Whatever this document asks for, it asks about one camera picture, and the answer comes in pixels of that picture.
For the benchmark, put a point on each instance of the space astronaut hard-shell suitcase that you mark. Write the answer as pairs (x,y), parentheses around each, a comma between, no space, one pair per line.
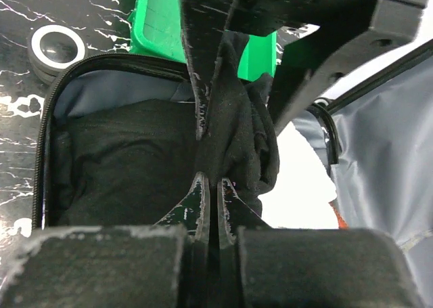
(146,195)

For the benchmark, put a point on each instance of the white towel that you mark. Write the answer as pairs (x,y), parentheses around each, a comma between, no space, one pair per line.
(302,196)

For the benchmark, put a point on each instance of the black cloth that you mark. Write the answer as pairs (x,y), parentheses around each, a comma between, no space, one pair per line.
(124,148)

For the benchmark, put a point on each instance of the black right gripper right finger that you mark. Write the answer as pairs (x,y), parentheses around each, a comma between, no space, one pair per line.
(266,267)

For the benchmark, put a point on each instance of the brown garment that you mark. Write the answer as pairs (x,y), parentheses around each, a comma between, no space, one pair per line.
(341,222)

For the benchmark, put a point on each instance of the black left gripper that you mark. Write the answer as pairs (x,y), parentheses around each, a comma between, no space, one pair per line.
(350,31)

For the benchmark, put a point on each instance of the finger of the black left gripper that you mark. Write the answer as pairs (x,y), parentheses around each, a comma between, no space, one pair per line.
(203,23)

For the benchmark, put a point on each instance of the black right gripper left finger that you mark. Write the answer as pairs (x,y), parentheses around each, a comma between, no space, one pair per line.
(161,265)

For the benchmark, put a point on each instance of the green plastic tray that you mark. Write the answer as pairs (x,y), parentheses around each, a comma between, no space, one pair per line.
(156,31)

